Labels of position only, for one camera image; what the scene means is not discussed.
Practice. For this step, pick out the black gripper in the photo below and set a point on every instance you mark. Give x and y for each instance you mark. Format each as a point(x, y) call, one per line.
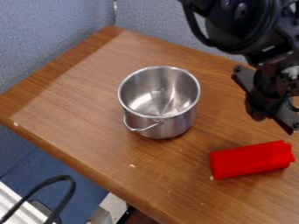
point(269, 97)

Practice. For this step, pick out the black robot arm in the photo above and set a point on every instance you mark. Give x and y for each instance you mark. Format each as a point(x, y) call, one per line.
point(257, 29)

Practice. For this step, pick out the red block object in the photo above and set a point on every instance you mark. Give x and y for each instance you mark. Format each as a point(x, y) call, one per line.
point(249, 159)

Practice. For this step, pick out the metal pot with handle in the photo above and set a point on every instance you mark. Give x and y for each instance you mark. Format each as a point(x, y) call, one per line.
point(158, 97)

